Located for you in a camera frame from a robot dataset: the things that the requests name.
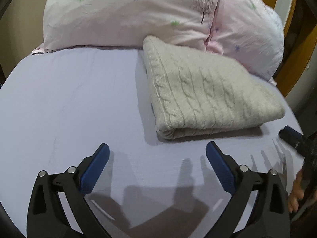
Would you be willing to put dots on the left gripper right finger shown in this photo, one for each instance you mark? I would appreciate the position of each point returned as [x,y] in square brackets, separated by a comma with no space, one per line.
[269,216]

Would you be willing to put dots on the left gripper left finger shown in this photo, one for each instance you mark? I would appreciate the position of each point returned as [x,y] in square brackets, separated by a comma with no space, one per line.
[46,216]

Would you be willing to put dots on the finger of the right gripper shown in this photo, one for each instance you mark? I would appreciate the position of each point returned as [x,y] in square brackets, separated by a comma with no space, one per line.
[294,139]

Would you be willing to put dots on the beige cable-knit sweater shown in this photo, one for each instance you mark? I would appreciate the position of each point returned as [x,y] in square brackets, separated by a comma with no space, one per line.
[195,93]

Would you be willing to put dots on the person's right hand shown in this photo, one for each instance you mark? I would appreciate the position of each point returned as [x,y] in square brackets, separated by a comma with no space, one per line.
[297,193]

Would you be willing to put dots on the lavender bed sheet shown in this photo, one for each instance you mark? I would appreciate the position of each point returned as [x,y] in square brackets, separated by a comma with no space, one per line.
[57,108]

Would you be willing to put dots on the wooden bed headboard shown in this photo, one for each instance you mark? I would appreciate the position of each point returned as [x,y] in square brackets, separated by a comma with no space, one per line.
[299,21]

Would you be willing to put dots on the pink floral pillow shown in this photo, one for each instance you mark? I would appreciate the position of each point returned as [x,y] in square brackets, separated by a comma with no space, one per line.
[248,31]

